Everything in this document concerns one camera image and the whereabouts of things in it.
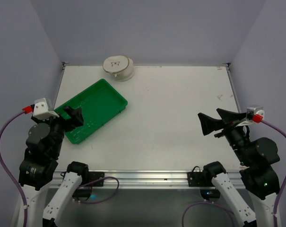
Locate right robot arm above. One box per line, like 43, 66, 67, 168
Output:
198, 105, 281, 227

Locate green plastic tray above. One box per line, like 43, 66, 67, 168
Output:
55, 79, 128, 144

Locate black base bracket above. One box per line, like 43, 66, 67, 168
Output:
187, 166, 207, 187
88, 171, 105, 187

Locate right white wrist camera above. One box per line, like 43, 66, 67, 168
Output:
236, 105, 265, 127

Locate left black base bracket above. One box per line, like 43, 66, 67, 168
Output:
88, 171, 105, 187

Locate aluminium front rail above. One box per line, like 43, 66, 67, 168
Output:
50, 170, 245, 189

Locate right black base bracket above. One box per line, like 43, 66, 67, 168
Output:
187, 166, 207, 187

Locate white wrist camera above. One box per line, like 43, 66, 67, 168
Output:
33, 98, 59, 120
236, 105, 265, 127

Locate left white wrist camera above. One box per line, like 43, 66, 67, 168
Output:
33, 98, 59, 120

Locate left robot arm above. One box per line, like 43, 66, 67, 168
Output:
17, 104, 89, 227

